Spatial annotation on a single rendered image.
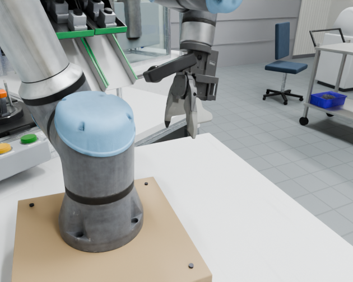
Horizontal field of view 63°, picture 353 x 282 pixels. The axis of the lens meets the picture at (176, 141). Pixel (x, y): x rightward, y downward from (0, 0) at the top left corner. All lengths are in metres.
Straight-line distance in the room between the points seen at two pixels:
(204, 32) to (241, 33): 5.73
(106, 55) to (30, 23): 0.76
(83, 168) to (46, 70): 0.18
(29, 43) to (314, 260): 0.62
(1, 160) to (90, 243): 0.39
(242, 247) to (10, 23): 0.55
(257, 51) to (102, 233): 6.36
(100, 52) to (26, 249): 0.87
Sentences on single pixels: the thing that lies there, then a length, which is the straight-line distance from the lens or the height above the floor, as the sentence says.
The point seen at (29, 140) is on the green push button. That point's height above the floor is 0.97.
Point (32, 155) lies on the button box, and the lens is 0.85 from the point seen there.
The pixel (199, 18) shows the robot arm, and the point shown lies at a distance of 0.65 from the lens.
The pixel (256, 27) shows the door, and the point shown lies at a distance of 6.58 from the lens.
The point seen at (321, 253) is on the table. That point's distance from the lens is 0.66.
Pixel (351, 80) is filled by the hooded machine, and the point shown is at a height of 0.17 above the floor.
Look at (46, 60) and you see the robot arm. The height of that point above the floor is 1.22.
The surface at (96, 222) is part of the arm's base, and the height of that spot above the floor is 0.99.
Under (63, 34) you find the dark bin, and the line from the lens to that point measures 1.04.
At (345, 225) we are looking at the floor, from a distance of 2.18.
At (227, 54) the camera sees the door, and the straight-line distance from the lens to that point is 6.26.
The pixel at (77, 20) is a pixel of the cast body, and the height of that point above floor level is 1.24.
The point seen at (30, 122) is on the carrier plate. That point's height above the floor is 0.97.
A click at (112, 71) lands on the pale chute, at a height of 1.04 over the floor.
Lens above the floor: 1.30
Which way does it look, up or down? 27 degrees down
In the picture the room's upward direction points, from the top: 1 degrees counter-clockwise
